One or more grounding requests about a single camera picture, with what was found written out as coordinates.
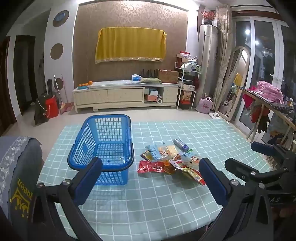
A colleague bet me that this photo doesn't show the brown cardboard box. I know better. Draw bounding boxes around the brown cardboard box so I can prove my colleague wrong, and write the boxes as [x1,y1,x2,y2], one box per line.
[158,69,179,83]

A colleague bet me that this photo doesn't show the silver tower air conditioner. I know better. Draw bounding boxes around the silver tower air conditioner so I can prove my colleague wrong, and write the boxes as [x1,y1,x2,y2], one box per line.
[199,23,219,98]

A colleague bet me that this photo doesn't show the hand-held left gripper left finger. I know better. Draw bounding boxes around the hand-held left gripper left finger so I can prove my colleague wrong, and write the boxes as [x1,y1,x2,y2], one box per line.
[30,157,103,241]

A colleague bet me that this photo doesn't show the black router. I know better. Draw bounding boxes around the black router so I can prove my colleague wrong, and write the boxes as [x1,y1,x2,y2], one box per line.
[142,68,158,79]

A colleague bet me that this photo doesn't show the patterned beige curtain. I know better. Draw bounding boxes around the patterned beige curtain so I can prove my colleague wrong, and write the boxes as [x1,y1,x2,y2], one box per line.
[211,6,233,112]

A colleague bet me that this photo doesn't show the round wall plaque blue centre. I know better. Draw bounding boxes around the round wall plaque blue centre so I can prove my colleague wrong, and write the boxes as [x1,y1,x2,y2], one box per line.
[52,10,70,24]

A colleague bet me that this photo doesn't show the green folded cloth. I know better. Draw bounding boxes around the green folded cloth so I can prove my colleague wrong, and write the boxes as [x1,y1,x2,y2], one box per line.
[141,77,162,84]

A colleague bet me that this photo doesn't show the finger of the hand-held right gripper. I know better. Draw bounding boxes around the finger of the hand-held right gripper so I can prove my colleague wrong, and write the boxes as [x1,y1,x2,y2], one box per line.
[251,141,296,167]
[224,158,296,186]

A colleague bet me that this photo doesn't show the beige low cabinet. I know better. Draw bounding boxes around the beige low cabinet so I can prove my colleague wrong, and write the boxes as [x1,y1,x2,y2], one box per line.
[72,79,179,113]

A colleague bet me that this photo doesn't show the white shelf rack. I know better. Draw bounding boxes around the white shelf rack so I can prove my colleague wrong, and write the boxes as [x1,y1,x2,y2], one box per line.
[177,61,200,109]

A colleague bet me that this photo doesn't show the grey embroidered chair cover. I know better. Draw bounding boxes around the grey embroidered chair cover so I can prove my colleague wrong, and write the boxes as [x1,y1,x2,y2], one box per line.
[0,136,43,232]

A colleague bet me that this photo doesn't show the pink bag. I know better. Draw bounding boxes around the pink bag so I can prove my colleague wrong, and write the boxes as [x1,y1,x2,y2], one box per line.
[196,94,213,113]

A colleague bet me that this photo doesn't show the white mop pole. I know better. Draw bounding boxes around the white mop pole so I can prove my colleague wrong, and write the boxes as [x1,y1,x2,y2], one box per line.
[54,75,62,102]

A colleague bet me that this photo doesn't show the teal checkered tablecloth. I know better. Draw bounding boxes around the teal checkered tablecloth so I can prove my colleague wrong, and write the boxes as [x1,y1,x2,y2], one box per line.
[37,119,275,241]

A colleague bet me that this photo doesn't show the arched standing mirror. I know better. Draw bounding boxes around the arched standing mirror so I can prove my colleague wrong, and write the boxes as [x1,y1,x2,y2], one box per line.
[223,46,250,122]

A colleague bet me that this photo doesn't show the small red snack packet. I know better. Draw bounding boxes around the small red snack packet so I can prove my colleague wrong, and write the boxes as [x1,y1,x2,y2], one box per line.
[168,155,184,166]

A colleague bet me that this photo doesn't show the red bag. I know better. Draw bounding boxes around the red bag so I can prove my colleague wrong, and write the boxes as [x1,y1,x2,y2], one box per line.
[45,97,59,118]

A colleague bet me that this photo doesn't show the broom with red handle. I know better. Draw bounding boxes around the broom with red handle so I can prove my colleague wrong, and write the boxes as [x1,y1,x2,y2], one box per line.
[60,74,73,114]

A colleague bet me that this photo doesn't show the dark wooden door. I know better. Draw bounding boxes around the dark wooden door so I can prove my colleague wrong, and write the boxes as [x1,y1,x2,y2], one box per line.
[0,37,16,137]
[14,35,38,116]

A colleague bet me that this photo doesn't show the yellow cloth cover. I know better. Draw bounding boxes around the yellow cloth cover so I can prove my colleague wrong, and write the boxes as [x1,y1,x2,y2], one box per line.
[95,27,167,64]

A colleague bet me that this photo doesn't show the glass balcony door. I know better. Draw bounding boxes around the glass balcony door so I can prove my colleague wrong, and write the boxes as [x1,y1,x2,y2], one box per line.
[232,17,296,130]

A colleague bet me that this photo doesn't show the red hanging garment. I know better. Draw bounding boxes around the red hanging garment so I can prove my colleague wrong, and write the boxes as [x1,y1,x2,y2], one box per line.
[243,93,270,123]

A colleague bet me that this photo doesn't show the pink blanket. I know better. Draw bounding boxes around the pink blanket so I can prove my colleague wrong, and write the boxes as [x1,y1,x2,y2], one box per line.
[256,81,284,105]

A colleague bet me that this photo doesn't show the yellow purple chips packet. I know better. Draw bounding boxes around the yellow purple chips packet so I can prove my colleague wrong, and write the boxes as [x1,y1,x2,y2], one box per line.
[140,150,153,162]

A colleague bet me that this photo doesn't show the wooden clothes rack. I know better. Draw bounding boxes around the wooden clothes rack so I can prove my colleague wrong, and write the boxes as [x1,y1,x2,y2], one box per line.
[236,86,296,163]

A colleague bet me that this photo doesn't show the black bag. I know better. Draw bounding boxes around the black bag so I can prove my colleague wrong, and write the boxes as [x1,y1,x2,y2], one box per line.
[34,93,50,126]

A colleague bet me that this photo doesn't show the orange snack packet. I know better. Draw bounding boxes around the orange snack packet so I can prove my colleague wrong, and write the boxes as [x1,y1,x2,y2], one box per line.
[176,168,207,186]

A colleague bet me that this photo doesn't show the blue plastic basket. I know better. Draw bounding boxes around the blue plastic basket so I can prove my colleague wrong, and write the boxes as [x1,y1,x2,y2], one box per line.
[67,114,135,186]

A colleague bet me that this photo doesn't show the large red snack packet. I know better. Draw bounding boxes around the large red snack packet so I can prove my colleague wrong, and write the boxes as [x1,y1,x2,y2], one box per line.
[137,161,165,175]

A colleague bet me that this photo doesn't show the red flower vase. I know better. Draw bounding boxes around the red flower vase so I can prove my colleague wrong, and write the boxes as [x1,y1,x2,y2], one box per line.
[201,10,218,25]

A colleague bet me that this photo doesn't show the clear cartoon bread packet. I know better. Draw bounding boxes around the clear cartoon bread packet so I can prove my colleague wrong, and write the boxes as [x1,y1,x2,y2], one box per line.
[144,142,179,163]

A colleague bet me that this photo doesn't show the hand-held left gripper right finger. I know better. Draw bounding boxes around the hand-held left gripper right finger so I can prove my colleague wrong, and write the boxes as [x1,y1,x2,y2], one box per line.
[198,158,275,241]

